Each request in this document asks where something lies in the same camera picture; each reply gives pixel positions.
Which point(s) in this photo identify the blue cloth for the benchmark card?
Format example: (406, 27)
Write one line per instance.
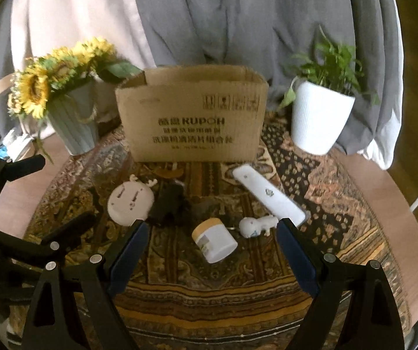
(1, 151)

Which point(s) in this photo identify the white desktop device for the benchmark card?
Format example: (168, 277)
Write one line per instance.
(19, 142)

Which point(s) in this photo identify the small white figurine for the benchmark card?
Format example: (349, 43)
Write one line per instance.
(252, 226)

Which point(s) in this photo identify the round white antlered device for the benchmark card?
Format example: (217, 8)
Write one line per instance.
(128, 200)

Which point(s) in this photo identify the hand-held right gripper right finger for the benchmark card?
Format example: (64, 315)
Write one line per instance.
(300, 259)

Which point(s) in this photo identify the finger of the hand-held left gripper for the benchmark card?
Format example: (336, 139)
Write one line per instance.
(23, 166)
(70, 228)

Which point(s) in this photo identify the green leafy plant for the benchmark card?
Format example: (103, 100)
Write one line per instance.
(332, 62)

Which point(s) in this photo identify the brown wooden comb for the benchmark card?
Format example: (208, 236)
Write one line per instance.
(170, 172)

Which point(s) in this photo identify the white ribbed plant pot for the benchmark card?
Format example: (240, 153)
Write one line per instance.
(318, 116)

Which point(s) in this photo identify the white remote control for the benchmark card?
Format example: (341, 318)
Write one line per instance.
(267, 193)

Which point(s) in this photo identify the black plastic object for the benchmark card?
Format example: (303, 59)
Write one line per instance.
(168, 200)

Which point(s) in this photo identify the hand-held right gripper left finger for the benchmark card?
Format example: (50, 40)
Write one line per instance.
(132, 251)

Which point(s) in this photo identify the white jar with yellow lid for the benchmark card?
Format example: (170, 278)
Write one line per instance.
(216, 244)

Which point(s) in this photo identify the grey-green ribbed vase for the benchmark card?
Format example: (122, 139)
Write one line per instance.
(74, 127)

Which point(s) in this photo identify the brown cardboard box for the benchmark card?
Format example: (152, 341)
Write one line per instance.
(194, 124)

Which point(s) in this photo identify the artificial sunflower bouquet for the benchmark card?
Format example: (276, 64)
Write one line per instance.
(34, 91)

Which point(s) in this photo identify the patterned table rug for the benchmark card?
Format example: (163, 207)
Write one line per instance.
(194, 299)

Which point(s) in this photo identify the grey curtain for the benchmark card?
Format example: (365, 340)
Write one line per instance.
(230, 18)

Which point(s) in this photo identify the pale pink curtain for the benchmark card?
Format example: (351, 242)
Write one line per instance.
(77, 14)

